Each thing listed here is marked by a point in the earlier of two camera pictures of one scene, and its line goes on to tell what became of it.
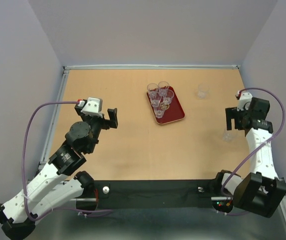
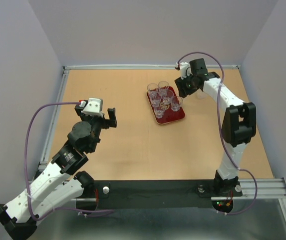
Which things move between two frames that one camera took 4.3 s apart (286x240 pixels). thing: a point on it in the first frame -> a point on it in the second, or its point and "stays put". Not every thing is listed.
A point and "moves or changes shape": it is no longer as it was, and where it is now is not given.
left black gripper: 112,113 stays put
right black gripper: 232,113 -> 180,84
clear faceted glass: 152,88 stays put
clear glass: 228,135 moves or changes shape
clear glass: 155,99 stays put
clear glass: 159,110 stays put
